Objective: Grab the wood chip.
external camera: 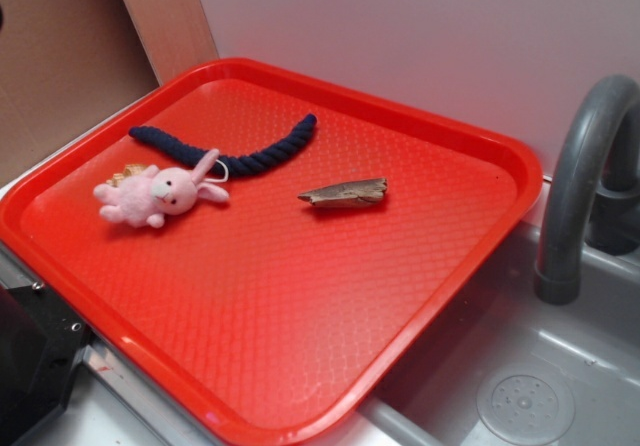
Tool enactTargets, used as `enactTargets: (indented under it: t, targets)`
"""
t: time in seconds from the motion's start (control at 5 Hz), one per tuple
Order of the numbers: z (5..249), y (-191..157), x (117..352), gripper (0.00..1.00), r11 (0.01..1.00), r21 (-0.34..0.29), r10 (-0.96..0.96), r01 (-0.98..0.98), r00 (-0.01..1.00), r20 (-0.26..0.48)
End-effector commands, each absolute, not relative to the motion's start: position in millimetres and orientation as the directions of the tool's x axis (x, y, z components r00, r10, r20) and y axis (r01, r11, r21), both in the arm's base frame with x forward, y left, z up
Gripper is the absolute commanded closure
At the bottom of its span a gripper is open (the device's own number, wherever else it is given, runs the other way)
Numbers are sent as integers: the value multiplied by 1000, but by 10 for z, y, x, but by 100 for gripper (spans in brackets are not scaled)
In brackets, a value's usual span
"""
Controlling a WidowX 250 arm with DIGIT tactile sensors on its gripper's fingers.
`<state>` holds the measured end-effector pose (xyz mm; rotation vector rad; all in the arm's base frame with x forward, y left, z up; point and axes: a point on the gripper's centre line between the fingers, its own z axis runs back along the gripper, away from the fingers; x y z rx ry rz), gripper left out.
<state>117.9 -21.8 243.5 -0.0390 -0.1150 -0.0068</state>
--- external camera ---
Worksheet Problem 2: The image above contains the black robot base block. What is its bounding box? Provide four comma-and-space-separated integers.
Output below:
1, 286, 91, 445

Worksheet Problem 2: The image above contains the brown wood chip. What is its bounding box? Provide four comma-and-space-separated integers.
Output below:
297, 178, 388, 208

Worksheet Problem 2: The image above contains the red plastic tray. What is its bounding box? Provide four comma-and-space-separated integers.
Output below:
1, 59, 542, 445

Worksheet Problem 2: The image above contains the pink plush bunny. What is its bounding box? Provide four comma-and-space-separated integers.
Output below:
93, 149, 229, 229

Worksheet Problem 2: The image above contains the small tan wooden piece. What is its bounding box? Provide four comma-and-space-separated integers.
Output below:
106, 164, 147, 187

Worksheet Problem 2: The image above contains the grey plastic toy sink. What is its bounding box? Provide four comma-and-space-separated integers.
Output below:
1, 167, 639, 445

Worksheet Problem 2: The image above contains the light wooden board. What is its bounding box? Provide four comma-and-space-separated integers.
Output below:
123, 0, 219, 84

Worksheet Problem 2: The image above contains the grey toy faucet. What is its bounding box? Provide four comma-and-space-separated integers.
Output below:
534, 75, 639, 305

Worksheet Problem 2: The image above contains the brown cardboard panel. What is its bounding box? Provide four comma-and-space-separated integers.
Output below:
1, 0, 157, 184

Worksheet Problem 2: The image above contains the dark blue rope piece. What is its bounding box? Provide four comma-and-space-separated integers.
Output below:
128, 112, 319, 180

